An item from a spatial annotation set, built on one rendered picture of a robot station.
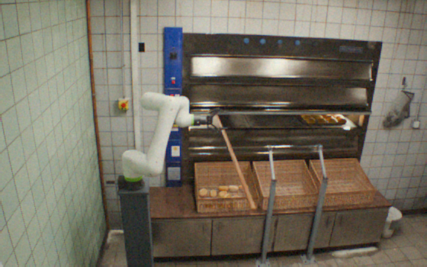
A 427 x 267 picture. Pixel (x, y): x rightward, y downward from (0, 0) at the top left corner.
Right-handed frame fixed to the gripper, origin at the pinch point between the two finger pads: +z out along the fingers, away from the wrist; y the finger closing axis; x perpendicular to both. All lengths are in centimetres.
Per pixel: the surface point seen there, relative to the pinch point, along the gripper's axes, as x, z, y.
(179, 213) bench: -6, -37, 91
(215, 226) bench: -1, -5, 103
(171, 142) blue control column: -52, -44, 42
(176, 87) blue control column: -52, -38, -12
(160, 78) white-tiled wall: -56, -53, -20
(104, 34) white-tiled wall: -56, -102, -59
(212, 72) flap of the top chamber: -53, -6, -25
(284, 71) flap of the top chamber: -54, 62, -28
